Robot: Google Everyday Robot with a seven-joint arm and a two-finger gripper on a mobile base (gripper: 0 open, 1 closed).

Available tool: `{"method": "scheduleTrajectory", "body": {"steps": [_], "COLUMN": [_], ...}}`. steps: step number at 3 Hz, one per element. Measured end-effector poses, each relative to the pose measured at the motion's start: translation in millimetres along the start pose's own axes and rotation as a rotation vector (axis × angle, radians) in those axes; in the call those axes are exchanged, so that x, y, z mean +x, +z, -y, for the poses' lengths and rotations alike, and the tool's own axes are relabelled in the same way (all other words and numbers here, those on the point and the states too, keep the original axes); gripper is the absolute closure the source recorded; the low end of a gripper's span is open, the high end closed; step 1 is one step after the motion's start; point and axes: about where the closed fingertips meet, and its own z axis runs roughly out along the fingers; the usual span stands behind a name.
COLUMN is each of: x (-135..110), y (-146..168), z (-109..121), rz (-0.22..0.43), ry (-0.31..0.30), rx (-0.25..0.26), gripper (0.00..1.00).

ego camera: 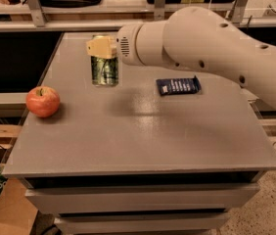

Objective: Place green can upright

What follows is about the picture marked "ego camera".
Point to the red apple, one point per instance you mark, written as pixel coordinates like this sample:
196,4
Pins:
43,101

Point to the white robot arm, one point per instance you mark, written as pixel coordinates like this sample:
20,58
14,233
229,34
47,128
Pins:
195,39

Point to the dark blue snack bar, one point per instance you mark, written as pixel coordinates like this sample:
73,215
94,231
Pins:
178,86

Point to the grey drawer cabinet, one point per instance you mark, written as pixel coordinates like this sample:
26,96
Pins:
141,204

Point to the black computer mouse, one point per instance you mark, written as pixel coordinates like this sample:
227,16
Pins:
15,2

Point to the cardboard box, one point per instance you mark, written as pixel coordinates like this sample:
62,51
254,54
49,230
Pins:
17,214

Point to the metal shelf bracket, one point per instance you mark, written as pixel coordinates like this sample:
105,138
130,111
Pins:
36,12
159,10
237,13

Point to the metal shelf bracket right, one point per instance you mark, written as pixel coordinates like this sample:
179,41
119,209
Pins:
237,13

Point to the green soda can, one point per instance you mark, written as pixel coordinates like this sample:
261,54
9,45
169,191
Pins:
104,71

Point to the metal shelf bracket middle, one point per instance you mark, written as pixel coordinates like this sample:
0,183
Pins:
159,10

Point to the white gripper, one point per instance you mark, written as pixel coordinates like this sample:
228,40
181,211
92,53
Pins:
125,46

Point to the metal shelf bracket left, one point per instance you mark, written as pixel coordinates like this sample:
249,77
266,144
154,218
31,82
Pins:
36,12

